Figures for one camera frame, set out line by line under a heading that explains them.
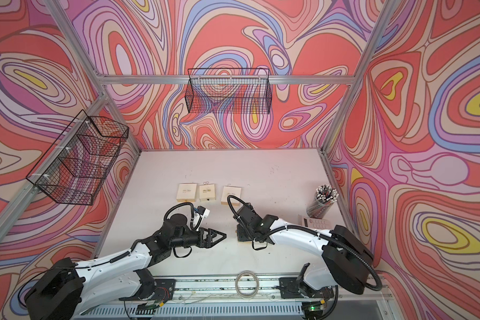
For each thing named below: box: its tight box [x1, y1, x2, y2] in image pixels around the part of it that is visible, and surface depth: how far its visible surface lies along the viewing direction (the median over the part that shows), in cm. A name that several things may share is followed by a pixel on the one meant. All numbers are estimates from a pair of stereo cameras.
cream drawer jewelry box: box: [176, 183, 198, 203], surface depth 98 cm
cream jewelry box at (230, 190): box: [220, 186, 242, 206], surface depth 100 cm
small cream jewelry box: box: [198, 184, 216, 202], surface depth 100 cm
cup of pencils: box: [306, 184, 340, 219], surface depth 84 cm
